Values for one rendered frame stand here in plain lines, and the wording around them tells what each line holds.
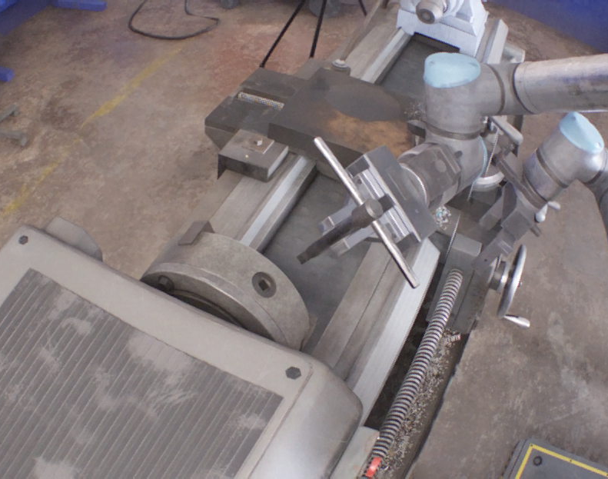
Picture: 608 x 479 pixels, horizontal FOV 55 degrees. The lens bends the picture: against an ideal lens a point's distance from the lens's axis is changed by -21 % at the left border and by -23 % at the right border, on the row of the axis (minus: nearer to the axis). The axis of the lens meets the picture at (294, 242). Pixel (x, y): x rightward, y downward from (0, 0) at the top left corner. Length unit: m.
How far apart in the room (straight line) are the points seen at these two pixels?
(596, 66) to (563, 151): 0.28
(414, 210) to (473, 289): 0.82
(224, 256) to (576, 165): 0.59
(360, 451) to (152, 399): 0.23
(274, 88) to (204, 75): 1.73
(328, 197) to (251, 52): 2.12
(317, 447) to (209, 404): 0.12
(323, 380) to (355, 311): 0.72
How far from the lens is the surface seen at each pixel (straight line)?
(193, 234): 1.01
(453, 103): 1.00
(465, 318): 1.81
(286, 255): 1.66
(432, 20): 2.05
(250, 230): 1.53
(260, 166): 1.64
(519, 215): 1.16
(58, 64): 3.99
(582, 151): 1.12
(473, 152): 1.05
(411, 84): 2.34
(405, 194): 0.93
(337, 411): 0.73
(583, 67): 0.92
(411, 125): 1.48
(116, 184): 2.96
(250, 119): 1.78
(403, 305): 1.44
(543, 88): 0.99
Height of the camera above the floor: 1.92
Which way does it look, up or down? 45 degrees down
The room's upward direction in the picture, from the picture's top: 7 degrees clockwise
